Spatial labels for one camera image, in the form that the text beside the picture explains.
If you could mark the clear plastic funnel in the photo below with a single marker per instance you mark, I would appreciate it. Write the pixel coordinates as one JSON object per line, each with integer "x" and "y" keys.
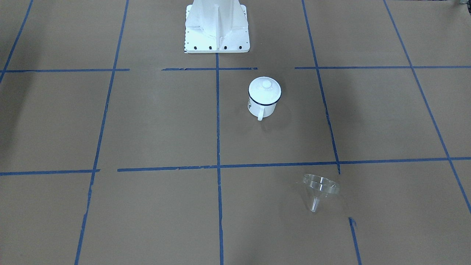
{"x": 319, "y": 188}

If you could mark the white enamel mug blue rim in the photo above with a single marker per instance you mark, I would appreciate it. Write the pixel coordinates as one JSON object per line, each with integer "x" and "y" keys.
{"x": 260, "y": 111}

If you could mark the white mug lid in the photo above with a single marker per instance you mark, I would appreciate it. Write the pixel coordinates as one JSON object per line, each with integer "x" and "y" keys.
{"x": 264, "y": 91}

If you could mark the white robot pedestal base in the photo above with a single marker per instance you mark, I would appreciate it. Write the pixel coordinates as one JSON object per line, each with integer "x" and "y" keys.
{"x": 216, "y": 26}

